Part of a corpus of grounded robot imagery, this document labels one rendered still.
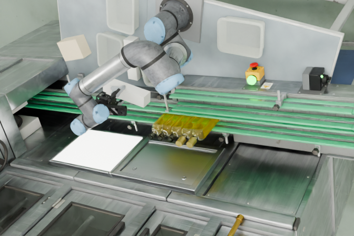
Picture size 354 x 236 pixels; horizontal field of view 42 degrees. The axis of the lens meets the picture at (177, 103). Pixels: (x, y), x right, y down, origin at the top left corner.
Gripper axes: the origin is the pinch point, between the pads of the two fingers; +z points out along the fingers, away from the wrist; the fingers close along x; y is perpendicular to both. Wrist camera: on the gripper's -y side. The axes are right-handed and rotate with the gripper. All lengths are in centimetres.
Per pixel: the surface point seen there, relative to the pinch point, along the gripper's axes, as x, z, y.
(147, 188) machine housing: 26.6, -26.8, -30.3
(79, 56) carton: 7, 27, 50
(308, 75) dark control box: -25, 26, -80
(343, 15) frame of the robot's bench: -39, 67, -83
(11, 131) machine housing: 38, -20, 63
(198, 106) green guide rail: 6.5, 18.1, -32.0
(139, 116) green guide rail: 25.9, 16.7, 2.1
